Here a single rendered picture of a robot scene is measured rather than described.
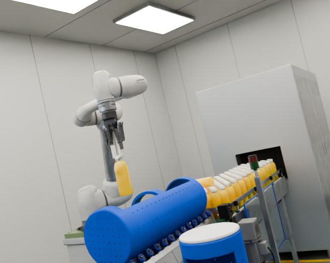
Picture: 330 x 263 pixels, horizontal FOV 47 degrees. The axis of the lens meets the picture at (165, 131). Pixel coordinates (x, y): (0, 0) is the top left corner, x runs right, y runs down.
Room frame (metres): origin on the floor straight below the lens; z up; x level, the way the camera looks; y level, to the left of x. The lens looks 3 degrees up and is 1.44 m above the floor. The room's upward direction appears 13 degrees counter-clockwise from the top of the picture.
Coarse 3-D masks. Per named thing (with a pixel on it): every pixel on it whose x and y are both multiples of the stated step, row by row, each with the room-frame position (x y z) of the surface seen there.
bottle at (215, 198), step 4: (212, 192) 2.62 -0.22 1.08; (216, 192) 2.62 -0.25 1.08; (212, 196) 2.61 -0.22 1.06; (216, 196) 2.60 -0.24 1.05; (220, 196) 2.63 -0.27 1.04; (212, 200) 2.61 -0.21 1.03; (216, 200) 2.60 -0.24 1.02; (220, 200) 2.61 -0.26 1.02; (212, 204) 2.63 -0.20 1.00; (216, 204) 2.60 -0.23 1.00; (216, 212) 2.60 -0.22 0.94; (216, 216) 2.61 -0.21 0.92
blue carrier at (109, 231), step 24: (144, 192) 2.15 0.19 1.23; (168, 192) 2.17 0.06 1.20; (192, 192) 2.34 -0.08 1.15; (96, 216) 1.81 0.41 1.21; (120, 216) 1.75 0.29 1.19; (144, 216) 1.86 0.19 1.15; (168, 216) 2.03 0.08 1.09; (192, 216) 2.31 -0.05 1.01; (96, 240) 1.82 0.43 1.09; (120, 240) 1.75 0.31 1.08; (144, 240) 1.82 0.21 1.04
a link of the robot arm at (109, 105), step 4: (104, 100) 1.87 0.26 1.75; (108, 100) 1.87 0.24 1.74; (112, 100) 1.89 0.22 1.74; (100, 104) 1.88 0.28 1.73; (104, 104) 1.87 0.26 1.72; (108, 104) 1.87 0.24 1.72; (112, 104) 1.89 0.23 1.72; (100, 108) 1.88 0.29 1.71; (104, 108) 1.87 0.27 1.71; (108, 108) 1.87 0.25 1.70; (112, 108) 1.88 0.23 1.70; (116, 108) 1.92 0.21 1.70; (100, 112) 1.90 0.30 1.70; (104, 112) 1.89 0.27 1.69
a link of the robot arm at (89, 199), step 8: (80, 192) 2.58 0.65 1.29; (88, 192) 2.57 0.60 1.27; (96, 192) 2.60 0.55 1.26; (80, 200) 2.57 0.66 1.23; (88, 200) 2.56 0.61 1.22; (96, 200) 2.58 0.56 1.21; (104, 200) 2.61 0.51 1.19; (80, 208) 2.57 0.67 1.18; (88, 208) 2.56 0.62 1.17; (96, 208) 2.58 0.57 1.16; (80, 216) 2.59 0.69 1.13; (88, 216) 2.56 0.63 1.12
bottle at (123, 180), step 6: (120, 162) 1.89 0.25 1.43; (114, 168) 1.89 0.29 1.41; (120, 168) 1.88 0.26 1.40; (126, 168) 1.89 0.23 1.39; (120, 174) 1.88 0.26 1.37; (126, 174) 1.89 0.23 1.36; (120, 180) 1.88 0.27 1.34; (126, 180) 1.88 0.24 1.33; (120, 186) 1.88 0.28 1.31; (126, 186) 1.88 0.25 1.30; (120, 192) 1.88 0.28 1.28; (126, 192) 1.87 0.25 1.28; (132, 192) 1.89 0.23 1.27
